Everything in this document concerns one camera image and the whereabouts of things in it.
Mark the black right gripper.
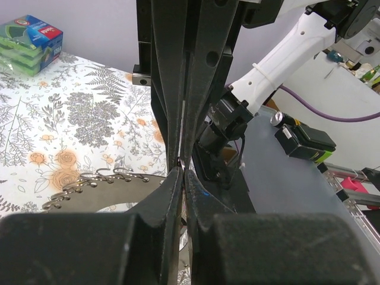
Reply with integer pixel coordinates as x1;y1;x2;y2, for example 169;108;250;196
132;1;284;170

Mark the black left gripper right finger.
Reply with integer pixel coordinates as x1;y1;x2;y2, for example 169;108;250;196
184;170;379;284

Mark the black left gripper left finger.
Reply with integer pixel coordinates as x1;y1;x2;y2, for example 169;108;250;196
1;167;183;284

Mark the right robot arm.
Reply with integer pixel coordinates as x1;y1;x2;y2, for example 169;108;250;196
132;1;379;169

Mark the black green device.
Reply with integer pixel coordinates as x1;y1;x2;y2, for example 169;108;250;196
270;111;336;163

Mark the floral table mat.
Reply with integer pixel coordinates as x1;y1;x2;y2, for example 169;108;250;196
1;53;168;220

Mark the blue red small box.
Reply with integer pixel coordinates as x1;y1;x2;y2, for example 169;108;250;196
1;15;64;76

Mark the aluminium frame rail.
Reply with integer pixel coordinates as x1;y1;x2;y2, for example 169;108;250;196
318;163;379;246

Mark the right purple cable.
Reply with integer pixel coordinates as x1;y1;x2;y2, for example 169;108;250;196
225;84;380;122

